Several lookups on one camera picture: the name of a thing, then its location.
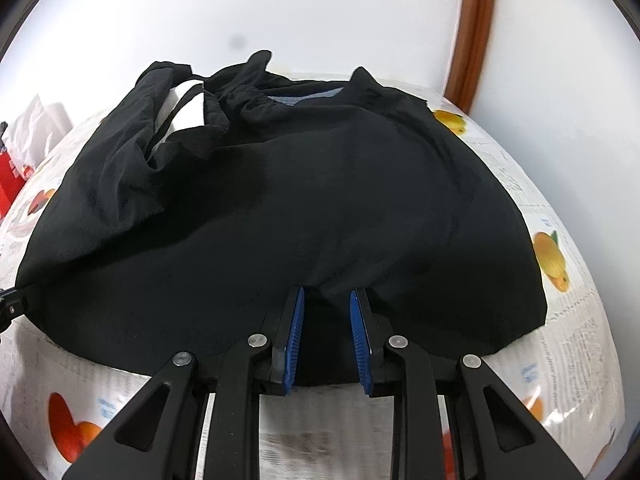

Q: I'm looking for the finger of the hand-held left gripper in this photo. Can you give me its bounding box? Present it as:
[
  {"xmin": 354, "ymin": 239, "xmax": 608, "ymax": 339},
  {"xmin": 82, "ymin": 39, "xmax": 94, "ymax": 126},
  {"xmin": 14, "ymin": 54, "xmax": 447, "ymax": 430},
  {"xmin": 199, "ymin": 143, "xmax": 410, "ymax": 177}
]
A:
[{"xmin": 0, "ymin": 285, "xmax": 29, "ymax": 334}]

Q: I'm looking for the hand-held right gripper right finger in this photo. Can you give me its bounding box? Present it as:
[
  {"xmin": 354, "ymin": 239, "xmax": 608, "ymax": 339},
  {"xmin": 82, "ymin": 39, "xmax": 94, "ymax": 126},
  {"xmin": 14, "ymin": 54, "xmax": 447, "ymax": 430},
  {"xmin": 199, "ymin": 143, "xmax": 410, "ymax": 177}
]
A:
[{"xmin": 348, "ymin": 287, "xmax": 586, "ymax": 480}]

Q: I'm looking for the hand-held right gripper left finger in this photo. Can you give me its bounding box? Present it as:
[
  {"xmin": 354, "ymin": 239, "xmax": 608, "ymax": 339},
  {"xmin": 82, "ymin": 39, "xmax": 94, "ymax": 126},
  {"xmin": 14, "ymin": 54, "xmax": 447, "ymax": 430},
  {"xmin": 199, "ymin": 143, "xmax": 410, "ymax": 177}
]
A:
[{"xmin": 62, "ymin": 285, "xmax": 306, "ymax": 480}]

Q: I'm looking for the blue white black jacket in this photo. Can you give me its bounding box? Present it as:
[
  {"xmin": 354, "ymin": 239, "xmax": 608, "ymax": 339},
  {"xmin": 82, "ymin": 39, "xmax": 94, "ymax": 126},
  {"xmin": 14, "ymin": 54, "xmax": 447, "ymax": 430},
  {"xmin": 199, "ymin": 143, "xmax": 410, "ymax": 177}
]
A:
[{"xmin": 15, "ymin": 50, "xmax": 548, "ymax": 388}]

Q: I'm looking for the red box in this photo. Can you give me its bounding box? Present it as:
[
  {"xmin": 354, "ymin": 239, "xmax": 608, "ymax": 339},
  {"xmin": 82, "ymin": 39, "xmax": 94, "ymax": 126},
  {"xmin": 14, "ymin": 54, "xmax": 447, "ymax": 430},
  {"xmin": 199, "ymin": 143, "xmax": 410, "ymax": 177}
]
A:
[{"xmin": 0, "ymin": 122, "xmax": 32, "ymax": 221}]

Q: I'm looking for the white plastic bag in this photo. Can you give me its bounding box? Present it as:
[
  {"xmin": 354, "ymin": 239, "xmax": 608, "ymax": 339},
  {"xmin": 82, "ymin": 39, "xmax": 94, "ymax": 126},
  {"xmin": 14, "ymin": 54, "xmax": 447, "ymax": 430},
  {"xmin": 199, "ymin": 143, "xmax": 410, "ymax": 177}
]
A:
[{"xmin": 2, "ymin": 92, "xmax": 71, "ymax": 168}]

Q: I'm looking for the fruit print lace tablecloth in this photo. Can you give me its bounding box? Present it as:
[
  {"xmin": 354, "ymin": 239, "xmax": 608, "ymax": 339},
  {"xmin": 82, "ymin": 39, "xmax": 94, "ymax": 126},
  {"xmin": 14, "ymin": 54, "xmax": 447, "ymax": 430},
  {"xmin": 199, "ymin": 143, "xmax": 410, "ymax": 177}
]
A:
[{"xmin": 0, "ymin": 72, "xmax": 628, "ymax": 480}]

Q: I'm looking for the brown wooden door frame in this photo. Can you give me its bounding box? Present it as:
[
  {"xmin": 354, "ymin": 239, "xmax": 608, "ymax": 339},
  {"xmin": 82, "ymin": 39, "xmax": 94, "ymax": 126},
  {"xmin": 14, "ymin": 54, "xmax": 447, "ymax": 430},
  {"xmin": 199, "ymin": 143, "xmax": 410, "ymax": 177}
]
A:
[{"xmin": 442, "ymin": 0, "xmax": 501, "ymax": 113}]

